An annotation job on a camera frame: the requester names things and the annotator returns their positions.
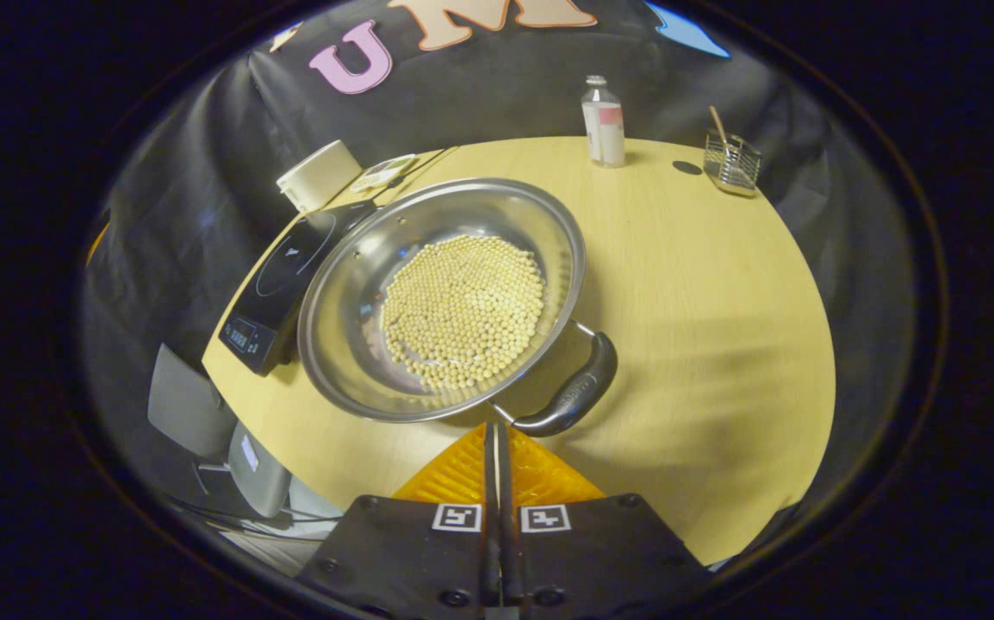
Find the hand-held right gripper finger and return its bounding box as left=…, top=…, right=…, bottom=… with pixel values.
left=297, top=422, right=499, bottom=620
left=497, top=422, right=711, bottom=620

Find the black induction cooktop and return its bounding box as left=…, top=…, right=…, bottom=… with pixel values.
left=218, top=200, right=377, bottom=377

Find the steel pot with black handle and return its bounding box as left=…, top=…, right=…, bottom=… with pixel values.
left=297, top=177, right=618, bottom=438

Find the white toaster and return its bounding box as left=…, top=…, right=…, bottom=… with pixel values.
left=276, top=139, right=363, bottom=213

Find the grey box with white label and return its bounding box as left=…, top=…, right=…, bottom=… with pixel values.
left=227, top=420, right=293, bottom=519

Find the pile of soybeans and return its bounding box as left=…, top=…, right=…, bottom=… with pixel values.
left=379, top=234, right=547, bottom=393

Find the white divided bean dish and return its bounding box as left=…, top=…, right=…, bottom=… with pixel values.
left=351, top=153, right=419, bottom=194

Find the clear bottle with white label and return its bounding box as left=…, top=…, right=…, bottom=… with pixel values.
left=581, top=75, right=627, bottom=168

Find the black power cable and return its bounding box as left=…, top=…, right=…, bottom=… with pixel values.
left=402, top=146, right=459, bottom=186

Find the metal wire holder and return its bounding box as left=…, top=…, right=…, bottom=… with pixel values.
left=704, top=129, right=762, bottom=197

